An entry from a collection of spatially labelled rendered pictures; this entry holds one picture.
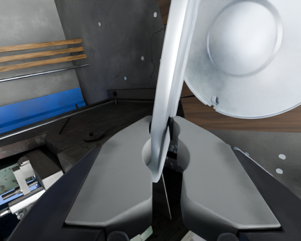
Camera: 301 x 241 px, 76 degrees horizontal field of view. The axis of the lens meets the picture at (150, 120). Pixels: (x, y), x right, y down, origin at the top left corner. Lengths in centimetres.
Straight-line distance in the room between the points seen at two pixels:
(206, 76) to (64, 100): 164
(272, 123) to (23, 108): 175
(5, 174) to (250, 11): 93
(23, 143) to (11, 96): 96
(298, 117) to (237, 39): 18
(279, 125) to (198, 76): 19
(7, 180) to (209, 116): 80
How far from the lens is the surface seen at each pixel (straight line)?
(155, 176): 16
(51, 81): 196
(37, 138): 97
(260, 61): 39
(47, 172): 67
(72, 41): 174
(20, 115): 188
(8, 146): 100
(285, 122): 45
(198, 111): 52
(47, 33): 202
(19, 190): 80
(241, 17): 40
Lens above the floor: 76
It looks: 37 degrees down
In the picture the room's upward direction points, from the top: 115 degrees counter-clockwise
